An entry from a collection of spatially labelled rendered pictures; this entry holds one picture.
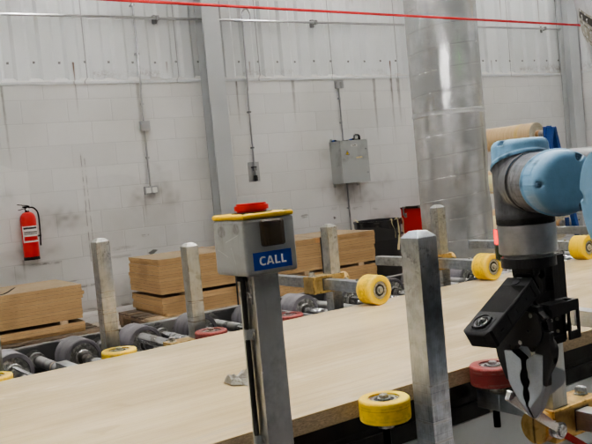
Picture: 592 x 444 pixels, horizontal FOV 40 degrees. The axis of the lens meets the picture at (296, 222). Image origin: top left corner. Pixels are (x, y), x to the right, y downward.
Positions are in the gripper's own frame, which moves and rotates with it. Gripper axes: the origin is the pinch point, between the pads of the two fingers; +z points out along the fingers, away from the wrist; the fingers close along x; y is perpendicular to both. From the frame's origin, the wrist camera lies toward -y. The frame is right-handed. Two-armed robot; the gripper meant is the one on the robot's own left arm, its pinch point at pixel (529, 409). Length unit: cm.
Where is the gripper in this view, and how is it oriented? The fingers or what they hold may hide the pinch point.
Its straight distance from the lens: 113.5
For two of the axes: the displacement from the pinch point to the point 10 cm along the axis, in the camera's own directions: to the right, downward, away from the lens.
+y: 8.1, -1.1, 5.7
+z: 1.0, 9.9, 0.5
